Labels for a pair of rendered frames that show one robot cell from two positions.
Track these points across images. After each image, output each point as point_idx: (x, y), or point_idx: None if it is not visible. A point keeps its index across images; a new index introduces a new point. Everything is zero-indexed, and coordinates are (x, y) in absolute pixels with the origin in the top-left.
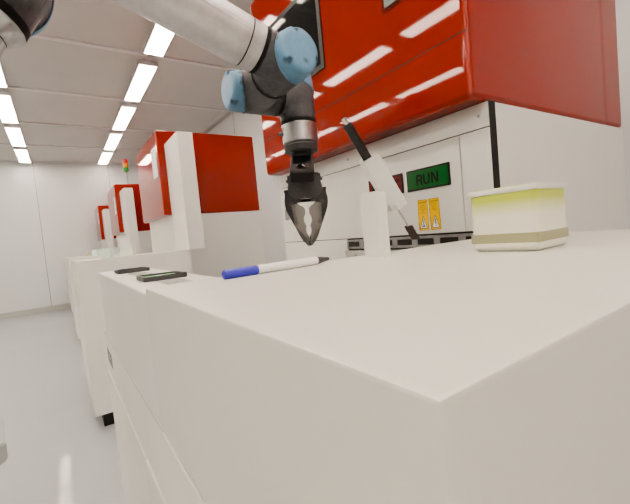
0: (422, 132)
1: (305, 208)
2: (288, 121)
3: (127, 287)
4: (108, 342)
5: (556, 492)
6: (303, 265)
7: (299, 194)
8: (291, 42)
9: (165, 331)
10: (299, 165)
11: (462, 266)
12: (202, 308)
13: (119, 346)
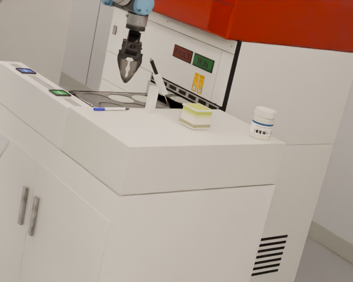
0: (208, 36)
1: None
2: (132, 13)
3: (50, 97)
4: None
5: (141, 161)
6: (119, 109)
7: (126, 54)
8: (142, 3)
9: (78, 123)
10: (130, 46)
11: (161, 130)
12: (98, 125)
13: (21, 112)
